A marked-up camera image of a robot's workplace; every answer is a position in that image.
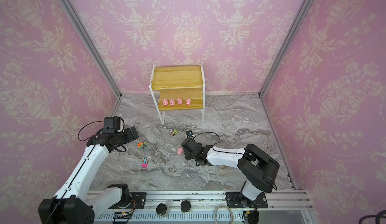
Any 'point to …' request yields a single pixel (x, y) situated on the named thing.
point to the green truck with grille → (173, 132)
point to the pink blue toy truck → (145, 162)
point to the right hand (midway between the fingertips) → (189, 149)
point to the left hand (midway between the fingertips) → (131, 135)
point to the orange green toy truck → (141, 145)
